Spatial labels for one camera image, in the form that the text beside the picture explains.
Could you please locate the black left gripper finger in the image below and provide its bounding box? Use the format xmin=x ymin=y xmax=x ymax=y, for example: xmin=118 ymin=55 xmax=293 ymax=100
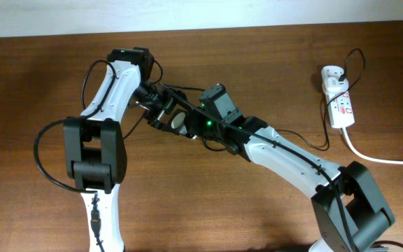
xmin=160 ymin=83 xmax=204 ymax=114
xmin=148 ymin=118 xmax=179 ymax=134

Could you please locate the black Galaxy smartphone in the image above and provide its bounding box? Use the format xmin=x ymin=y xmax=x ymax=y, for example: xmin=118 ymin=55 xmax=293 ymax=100
xmin=168 ymin=109 xmax=192 ymax=138

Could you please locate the black USB charging cable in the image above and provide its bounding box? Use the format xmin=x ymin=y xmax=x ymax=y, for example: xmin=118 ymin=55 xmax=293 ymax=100
xmin=274 ymin=48 xmax=367 ymax=153

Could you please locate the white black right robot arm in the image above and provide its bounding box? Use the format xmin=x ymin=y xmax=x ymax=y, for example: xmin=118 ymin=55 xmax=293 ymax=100
xmin=184 ymin=84 xmax=395 ymax=251

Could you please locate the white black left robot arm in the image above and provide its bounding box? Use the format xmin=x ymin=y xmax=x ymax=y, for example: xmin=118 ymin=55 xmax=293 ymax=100
xmin=63 ymin=47 xmax=193 ymax=251

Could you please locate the white USB charger plug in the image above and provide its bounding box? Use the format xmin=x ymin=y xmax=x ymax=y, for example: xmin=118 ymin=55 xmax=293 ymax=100
xmin=323 ymin=77 xmax=348 ymax=95

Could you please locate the white power strip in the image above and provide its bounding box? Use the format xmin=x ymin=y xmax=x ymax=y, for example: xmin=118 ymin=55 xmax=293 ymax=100
xmin=321 ymin=66 xmax=355 ymax=129

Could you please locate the white power strip cord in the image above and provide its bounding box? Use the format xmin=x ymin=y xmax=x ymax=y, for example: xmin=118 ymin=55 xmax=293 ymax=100
xmin=339 ymin=127 xmax=403 ymax=167

